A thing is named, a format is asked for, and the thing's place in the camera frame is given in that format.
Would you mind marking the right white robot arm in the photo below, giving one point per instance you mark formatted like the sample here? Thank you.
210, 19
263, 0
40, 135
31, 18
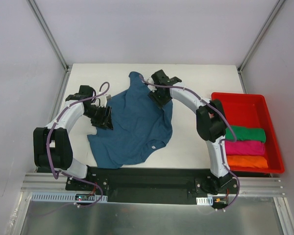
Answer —
211, 124

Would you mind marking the right slotted cable duct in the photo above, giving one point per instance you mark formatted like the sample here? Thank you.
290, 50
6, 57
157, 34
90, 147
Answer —
204, 201

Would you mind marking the pink rolled t shirt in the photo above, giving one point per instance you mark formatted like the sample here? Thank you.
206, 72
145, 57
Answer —
249, 148

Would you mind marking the orange rolled t shirt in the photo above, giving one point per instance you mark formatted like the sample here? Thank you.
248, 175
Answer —
247, 161

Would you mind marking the red plastic bin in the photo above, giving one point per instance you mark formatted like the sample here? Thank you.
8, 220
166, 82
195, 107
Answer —
251, 111

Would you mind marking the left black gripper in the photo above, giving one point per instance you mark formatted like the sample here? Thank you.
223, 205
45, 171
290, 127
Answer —
104, 117

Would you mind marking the green rolled t shirt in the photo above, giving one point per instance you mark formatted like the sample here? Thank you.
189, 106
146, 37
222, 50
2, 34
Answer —
249, 134

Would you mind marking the aluminium frame post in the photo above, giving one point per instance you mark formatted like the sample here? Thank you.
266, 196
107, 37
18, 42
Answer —
47, 32
261, 34

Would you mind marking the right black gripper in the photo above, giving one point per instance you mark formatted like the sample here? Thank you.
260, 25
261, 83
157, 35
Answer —
159, 97

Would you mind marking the right aluminium frame post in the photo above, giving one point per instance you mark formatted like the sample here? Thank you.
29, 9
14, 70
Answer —
261, 34

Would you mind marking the left aluminium frame post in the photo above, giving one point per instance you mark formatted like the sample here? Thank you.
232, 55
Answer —
47, 32

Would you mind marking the slotted cable duct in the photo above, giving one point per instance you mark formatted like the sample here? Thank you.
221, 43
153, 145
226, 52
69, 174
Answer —
67, 197
204, 201

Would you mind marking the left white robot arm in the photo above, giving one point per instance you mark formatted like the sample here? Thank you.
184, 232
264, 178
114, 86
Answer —
51, 144

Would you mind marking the left slotted cable duct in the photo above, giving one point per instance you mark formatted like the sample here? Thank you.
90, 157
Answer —
67, 197

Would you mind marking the aluminium front rail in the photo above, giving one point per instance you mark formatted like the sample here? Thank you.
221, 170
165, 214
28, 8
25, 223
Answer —
249, 186

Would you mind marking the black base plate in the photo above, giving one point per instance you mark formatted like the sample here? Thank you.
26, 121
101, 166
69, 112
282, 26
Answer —
157, 185

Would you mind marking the blue t shirt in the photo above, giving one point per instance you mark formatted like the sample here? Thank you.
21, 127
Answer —
139, 128

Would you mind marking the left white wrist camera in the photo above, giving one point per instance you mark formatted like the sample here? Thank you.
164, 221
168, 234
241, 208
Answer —
103, 100

